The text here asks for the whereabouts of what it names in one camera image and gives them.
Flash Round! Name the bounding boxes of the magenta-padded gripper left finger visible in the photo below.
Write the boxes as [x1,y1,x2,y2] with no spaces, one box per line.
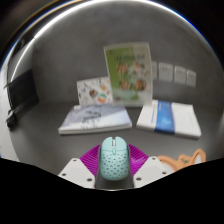
[57,143,103,190]

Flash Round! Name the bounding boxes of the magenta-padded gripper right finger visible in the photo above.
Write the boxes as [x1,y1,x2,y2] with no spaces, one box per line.
[127,143,170,189]

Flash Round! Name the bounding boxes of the teal perforated computer mouse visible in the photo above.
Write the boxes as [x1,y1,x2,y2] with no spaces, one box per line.
[98,135,131,182]

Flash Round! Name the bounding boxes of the white book with blue band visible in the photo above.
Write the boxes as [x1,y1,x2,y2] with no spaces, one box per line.
[135,98,203,140]

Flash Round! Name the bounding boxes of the grey striped book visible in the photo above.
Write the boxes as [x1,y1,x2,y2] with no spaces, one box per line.
[57,103,134,136]

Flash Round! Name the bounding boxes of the white card with colourful stickers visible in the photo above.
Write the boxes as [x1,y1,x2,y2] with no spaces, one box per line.
[76,76,115,108]

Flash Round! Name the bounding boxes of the black flat panel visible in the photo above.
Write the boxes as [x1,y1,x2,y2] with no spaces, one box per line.
[4,67,40,130]

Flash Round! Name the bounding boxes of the green menu sign stand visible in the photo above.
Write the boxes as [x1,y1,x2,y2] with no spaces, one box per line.
[102,41,155,108]

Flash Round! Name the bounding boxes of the white wall socket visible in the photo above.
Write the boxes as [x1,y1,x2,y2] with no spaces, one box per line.
[173,65,188,85]
[186,68,198,89]
[158,62,175,83]
[151,61,159,81]

